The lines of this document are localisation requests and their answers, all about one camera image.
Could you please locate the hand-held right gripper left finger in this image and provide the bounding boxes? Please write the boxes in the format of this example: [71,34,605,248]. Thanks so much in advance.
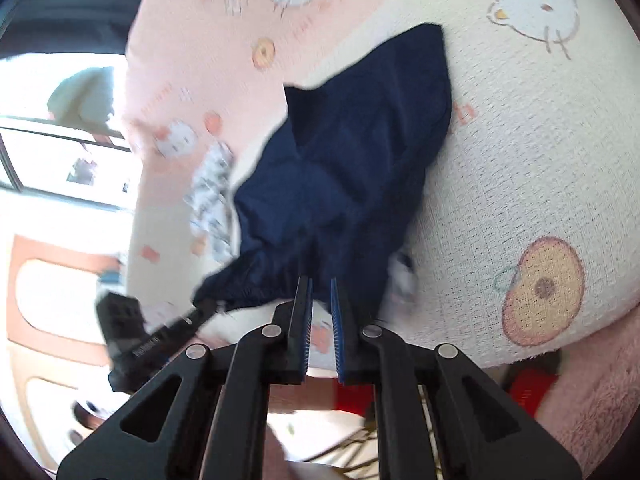
[56,276,315,480]

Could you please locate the pink fluffy blanket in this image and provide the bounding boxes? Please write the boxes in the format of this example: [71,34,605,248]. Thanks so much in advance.
[530,317,640,480]

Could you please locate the orange white cabinet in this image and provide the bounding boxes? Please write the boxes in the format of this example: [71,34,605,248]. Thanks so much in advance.
[7,232,132,463]

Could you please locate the cat print blanket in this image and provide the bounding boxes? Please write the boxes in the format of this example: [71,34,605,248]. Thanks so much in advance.
[122,0,640,368]

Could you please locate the navy shorts with white stripes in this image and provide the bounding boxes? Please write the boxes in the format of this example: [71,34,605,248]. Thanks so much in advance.
[192,22,453,328]

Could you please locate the black white patterned cloth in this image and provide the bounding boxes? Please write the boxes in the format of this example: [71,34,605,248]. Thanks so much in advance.
[182,140,238,261]

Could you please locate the dark curtain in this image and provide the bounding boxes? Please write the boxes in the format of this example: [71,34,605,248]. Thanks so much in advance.
[0,0,163,58]

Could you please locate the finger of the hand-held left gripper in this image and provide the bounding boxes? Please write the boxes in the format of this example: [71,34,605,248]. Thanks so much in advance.
[167,299,223,343]

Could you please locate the window frame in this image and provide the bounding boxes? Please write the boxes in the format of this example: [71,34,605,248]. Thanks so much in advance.
[0,55,138,213]

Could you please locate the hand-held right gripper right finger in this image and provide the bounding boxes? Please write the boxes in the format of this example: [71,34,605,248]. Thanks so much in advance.
[330,277,583,480]

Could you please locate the red plastic object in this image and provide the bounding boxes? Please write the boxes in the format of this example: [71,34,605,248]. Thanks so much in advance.
[500,352,562,417]

